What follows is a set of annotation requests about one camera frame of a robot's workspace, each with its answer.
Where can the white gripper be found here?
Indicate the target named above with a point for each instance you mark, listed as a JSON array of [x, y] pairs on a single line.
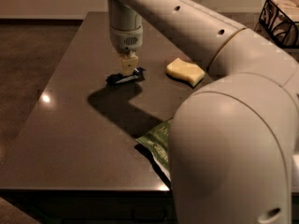
[[125, 39]]

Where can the blue rxbar blueberry bar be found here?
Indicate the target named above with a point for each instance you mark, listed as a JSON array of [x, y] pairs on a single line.
[[116, 79]]

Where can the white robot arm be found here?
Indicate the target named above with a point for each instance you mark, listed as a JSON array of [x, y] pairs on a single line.
[[231, 142]]

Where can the yellow sponge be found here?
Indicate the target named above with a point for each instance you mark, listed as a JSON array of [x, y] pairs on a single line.
[[184, 71]]

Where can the green jalapeno chips bag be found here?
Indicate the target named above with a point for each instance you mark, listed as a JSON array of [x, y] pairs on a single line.
[[156, 142]]

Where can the black wire basket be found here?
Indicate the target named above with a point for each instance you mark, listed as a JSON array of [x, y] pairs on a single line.
[[280, 19]]

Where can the black drawer handle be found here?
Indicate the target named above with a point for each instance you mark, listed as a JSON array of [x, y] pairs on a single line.
[[153, 215]]

